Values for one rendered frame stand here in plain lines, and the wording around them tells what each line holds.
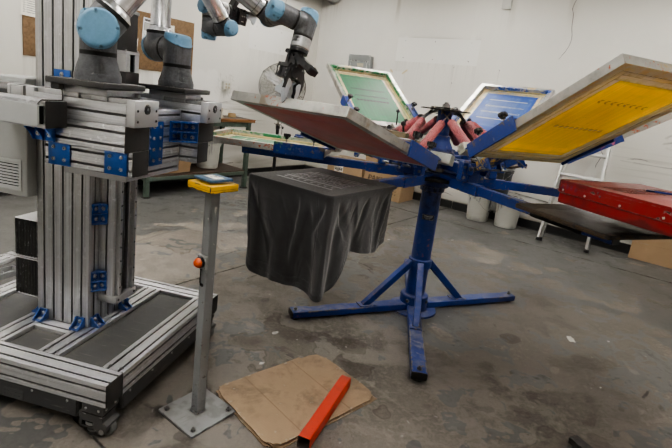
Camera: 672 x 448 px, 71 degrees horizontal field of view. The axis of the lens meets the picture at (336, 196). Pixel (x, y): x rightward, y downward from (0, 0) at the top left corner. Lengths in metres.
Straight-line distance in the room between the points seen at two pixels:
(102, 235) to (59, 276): 0.26
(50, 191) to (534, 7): 5.48
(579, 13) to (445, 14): 1.62
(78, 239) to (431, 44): 5.46
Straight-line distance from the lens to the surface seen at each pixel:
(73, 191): 2.16
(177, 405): 2.19
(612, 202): 1.87
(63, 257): 2.29
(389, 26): 7.14
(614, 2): 6.22
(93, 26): 1.67
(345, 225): 1.86
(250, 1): 1.92
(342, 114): 1.60
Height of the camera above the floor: 1.31
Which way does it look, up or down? 12 degrees down
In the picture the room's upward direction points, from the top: 7 degrees clockwise
